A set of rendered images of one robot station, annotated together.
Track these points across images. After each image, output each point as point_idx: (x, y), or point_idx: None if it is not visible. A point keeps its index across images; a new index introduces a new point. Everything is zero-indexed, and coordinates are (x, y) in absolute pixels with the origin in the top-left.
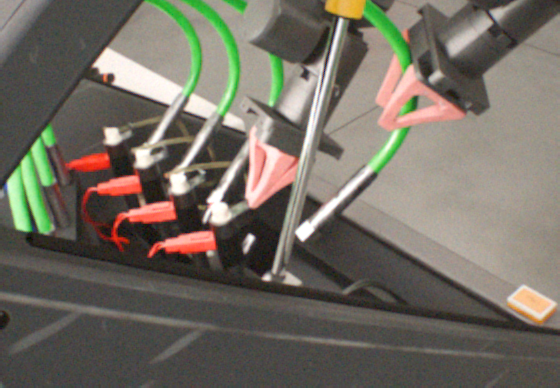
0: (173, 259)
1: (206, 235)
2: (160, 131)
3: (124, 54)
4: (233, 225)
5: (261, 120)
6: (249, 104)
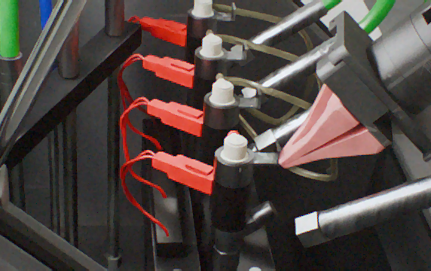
0: (198, 197)
1: (206, 170)
2: (269, 34)
3: (414, 0)
4: (241, 174)
5: (334, 46)
6: (338, 22)
